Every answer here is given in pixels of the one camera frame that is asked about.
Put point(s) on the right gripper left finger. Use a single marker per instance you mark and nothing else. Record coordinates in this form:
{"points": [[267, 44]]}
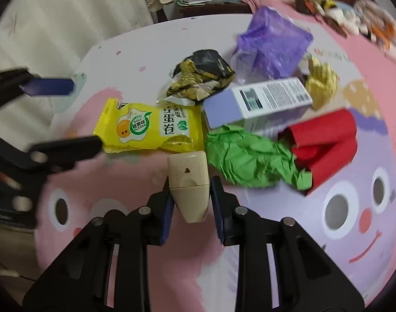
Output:
{"points": [[105, 267]]}

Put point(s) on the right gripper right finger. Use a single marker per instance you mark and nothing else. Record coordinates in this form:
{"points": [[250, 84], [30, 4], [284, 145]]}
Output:
{"points": [[280, 268]]}

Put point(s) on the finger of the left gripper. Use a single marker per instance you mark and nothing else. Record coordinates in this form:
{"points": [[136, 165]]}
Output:
{"points": [[14, 83], [62, 155]]}

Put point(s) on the yellow egg roll packet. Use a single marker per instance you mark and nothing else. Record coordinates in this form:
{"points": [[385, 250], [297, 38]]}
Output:
{"points": [[126, 126]]}

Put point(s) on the green paper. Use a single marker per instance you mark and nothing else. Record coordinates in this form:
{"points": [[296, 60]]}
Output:
{"points": [[249, 160]]}

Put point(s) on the beige plastic box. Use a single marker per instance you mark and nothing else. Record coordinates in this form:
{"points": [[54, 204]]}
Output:
{"points": [[189, 184]]}

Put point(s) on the red paper rolls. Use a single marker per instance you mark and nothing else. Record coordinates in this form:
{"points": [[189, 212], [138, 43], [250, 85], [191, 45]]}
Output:
{"points": [[322, 145]]}

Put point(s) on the black gold wrapper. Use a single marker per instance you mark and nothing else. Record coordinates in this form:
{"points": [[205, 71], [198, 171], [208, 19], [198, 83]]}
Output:
{"points": [[197, 77]]}

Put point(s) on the lavender white carton box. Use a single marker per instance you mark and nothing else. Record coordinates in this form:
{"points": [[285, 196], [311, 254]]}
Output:
{"points": [[258, 106]]}

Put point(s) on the yellow paper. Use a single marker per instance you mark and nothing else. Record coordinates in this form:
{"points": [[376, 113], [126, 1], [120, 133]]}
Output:
{"points": [[322, 83]]}

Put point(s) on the purple plastic bag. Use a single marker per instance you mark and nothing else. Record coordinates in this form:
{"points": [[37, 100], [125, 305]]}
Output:
{"points": [[270, 49]]}

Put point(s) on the floral cream curtain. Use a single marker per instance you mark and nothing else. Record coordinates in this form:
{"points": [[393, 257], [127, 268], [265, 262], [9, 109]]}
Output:
{"points": [[50, 38]]}

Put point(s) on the dark wooden nightstand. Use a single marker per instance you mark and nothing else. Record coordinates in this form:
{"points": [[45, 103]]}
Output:
{"points": [[204, 10]]}

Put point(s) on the folded cartoon quilt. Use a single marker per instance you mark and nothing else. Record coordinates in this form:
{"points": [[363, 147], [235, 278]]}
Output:
{"points": [[381, 26]]}

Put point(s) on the plush toy pile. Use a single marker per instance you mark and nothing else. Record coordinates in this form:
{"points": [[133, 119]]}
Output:
{"points": [[345, 22]]}

